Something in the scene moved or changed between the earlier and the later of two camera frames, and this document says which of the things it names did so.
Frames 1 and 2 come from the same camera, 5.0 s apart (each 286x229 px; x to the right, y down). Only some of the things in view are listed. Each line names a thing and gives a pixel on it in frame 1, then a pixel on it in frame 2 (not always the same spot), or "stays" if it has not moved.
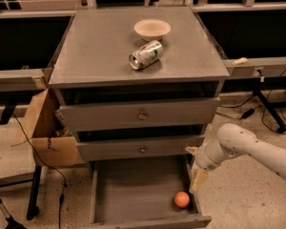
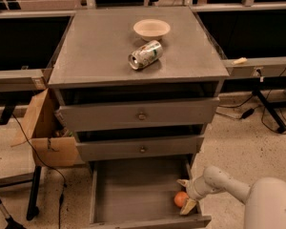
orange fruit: (181, 199) stays
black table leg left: (32, 208) stays
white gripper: (200, 158) → (194, 189)
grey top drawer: (183, 112) stays
